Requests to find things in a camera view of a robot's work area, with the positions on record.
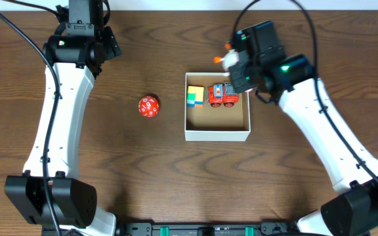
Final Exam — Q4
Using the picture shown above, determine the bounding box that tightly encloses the red many-sided die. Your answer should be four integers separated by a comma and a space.
138, 96, 160, 117

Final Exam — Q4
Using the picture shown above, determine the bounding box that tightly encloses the pink white pig toy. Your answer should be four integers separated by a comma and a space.
213, 42, 255, 94

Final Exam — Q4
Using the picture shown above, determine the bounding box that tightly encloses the red toy fire truck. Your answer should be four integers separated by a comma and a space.
206, 82, 239, 108

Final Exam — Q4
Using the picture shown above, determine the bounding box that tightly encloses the colourful puzzle cube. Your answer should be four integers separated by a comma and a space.
186, 85, 205, 108

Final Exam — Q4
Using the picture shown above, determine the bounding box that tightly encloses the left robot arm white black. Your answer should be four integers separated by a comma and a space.
5, 0, 121, 235

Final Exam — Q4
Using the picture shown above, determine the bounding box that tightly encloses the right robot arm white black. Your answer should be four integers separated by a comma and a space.
222, 21, 378, 235

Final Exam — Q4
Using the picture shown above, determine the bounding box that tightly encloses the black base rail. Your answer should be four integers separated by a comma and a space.
115, 222, 301, 236

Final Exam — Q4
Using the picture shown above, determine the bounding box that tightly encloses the white cardboard box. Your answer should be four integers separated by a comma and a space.
184, 72, 251, 142

